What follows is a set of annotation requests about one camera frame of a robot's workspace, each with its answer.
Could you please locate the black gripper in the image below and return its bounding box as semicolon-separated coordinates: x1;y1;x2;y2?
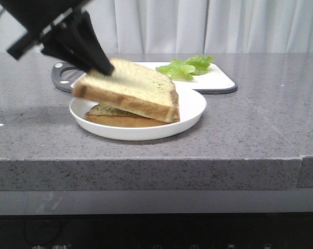
0;0;114;75

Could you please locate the toasted bread slice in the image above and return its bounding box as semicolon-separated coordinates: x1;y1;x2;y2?
72;58;180;123
84;104;168;128

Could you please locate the green lettuce leaf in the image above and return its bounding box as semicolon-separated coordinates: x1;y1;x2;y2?
155;55;214;81

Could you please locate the white pleated curtain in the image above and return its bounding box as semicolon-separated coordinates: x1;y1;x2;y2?
0;0;313;54

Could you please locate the white round plate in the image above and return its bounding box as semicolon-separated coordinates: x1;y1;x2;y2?
69;87;207;141

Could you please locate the black appliance front panel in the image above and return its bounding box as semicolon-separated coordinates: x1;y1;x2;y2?
0;213;313;248

